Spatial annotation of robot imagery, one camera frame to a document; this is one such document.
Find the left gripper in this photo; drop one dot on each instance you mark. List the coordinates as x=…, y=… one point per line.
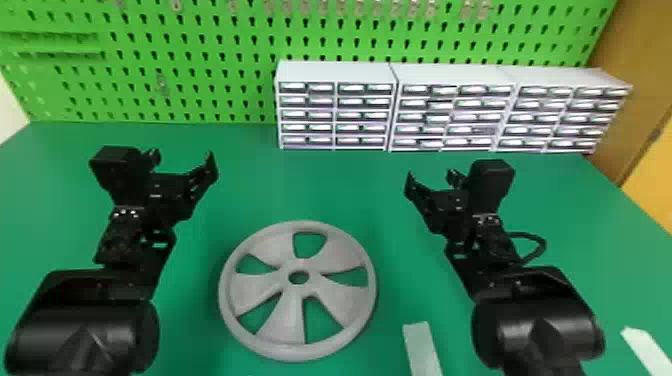
x=170, y=199

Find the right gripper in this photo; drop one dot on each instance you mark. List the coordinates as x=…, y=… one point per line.
x=456, y=215

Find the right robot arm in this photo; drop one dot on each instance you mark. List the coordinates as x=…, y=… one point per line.
x=535, y=320

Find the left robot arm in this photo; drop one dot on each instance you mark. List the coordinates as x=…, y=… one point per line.
x=78, y=325

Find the grey wheel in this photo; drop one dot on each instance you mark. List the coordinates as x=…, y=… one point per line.
x=273, y=286

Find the white drawer cabinet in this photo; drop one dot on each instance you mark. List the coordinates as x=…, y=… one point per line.
x=564, y=118
x=336, y=105
x=451, y=113

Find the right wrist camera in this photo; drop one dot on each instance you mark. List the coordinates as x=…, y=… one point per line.
x=491, y=181

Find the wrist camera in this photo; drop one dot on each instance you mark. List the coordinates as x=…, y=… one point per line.
x=491, y=181
x=120, y=170

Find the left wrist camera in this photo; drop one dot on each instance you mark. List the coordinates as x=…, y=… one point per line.
x=120, y=170

